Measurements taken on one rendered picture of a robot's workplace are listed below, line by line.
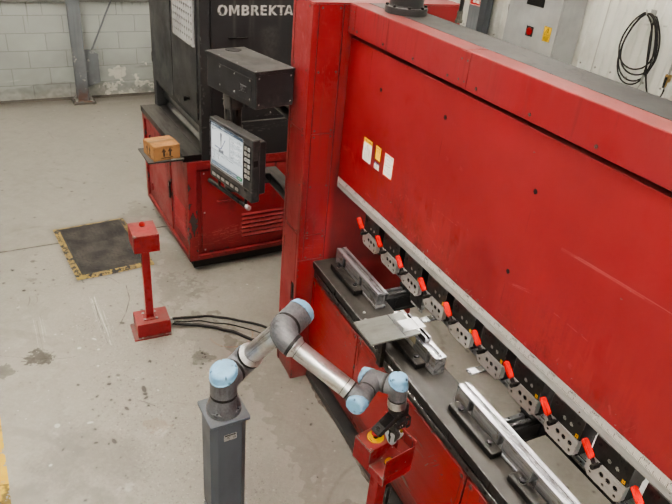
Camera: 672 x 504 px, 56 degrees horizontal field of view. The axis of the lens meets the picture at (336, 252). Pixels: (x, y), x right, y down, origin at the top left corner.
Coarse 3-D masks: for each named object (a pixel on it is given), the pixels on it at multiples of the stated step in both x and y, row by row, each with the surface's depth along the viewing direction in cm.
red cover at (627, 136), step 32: (352, 32) 304; (384, 32) 278; (416, 32) 256; (416, 64) 259; (448, 64) 240; (480, 64) 223; (512, 64) 214; (480, 96) 226; (512, 96) 211; (544, 96) 198; (576, 96) 186; (608, 96) 187; (544, 128) 200; (576, 128) 188; (608, 128) 178; (640, 128) 168; (608, 160) 179; (640, 160) 170
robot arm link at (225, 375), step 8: (224, 360) 266; (232, 360) 266; (216, 368) 262; (224, 368) 262; (232, 368) 262; (240, 368) 267; (216, 376) 259; (224, 376) 259; (232, 376) 260; (240, 376) 266; (216, 384) 260; (224, 384) 259; (232, 384) 262; (216, 392) 262; (224, 392) 262; (232, 392) 264; (224, 400) 264
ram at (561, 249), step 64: (384, 64) 285; (384, 128) 293; (448, 128) 248; (512, 128) 215; (384, 192) 302; (448, 192) 255; (512, 192) 220; (576, 192) 194; (640, 192) 173; (448, 256) 261; (512, 256) 225; (576, 256) 198; (640, 256) 176; (512, 320) 230; (576, 320) 202; (640, 320) 179; (576, 384) 206; (640, 384) 183; (640, 448) 186
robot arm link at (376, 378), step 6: (360, 372) 244; (366, 372) 243; (372, 372) 243; (378, 372) 243; (360, 378) 243; (366, 378) 240; (372, 378) 240; (378, 378) 241; (384, 378) 240; (372, 384) 237; (378, 384) 240; (378, 390) 241
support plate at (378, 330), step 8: (400, 312) 309; (368, 320) 301; (376, 320) 301; (384, 320) 302; (360, 328) 295; (368, 328) 295; (376, 328) 296; (384, 328) 296; (392, 328) 297; (368, 336) 290; (376, 336) 290; (384, 336) 291; (392, 336) 291; (400, 336) 292; (408, 336) 293; (376, 344) 286
